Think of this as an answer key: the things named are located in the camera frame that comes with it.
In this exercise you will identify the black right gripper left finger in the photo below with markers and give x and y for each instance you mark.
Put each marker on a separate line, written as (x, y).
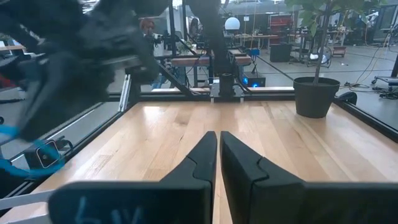
(155, 202)

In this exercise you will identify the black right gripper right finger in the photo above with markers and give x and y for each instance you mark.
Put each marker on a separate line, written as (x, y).
(295, 202)

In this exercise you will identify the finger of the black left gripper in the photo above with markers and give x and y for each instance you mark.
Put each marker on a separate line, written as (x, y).
(130, 67)
(49, 93)

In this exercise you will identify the wide blue rubber band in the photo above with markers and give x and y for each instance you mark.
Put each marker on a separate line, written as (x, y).
(7, 130)

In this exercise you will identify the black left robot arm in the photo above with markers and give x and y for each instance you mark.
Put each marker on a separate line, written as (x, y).
(214, 46)

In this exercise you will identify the person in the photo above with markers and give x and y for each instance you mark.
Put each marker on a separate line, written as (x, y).
(194, 28)
(147, 28)

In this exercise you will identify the wooden workbench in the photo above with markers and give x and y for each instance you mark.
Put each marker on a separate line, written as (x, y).
(192, 60)

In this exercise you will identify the green potted plant black pot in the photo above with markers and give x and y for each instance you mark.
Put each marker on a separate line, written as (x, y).
(315, 99)

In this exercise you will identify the white globe lamp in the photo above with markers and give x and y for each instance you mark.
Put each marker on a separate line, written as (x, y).
(232, 23)

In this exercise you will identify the black table clamp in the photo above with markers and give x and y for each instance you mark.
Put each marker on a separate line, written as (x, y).
(349, 98)

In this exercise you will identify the black computer tower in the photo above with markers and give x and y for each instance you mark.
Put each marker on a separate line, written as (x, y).
(253, 81)

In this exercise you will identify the floor fan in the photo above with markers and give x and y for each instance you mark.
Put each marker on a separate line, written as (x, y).
(321, 57)

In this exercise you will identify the black crate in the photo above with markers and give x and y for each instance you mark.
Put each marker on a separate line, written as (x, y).
(280, 52)

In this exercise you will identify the black wheeled cart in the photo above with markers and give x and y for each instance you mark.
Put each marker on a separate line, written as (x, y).
(385, 79)

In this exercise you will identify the red shelf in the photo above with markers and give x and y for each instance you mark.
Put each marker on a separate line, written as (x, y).
(280, 23)

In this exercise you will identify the silver frame bracket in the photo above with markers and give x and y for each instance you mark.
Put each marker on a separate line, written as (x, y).
(25, 199)
(126, 93)

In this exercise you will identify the small black camera box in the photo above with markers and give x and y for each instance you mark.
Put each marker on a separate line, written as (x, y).
(34, 155)

